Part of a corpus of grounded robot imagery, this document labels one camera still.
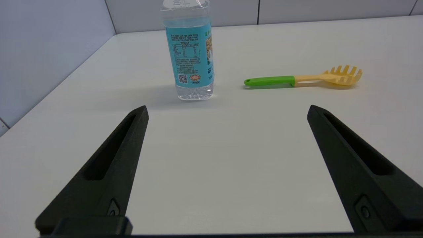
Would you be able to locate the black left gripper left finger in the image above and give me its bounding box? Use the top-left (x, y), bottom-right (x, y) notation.
top-left (35, 105), bottom-right (149, 234)

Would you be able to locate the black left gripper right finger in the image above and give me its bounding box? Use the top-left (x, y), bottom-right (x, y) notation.
top-left (307, 104), bottom-right (423, 232)

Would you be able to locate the clear bottle with blue label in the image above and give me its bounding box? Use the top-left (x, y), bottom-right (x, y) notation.
top-left (160, 0), bottom-right (215, 101)

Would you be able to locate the yellow pasta server green handle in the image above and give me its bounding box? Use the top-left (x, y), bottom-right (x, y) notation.
top-left (244, 65), bottom-right (363, 89)

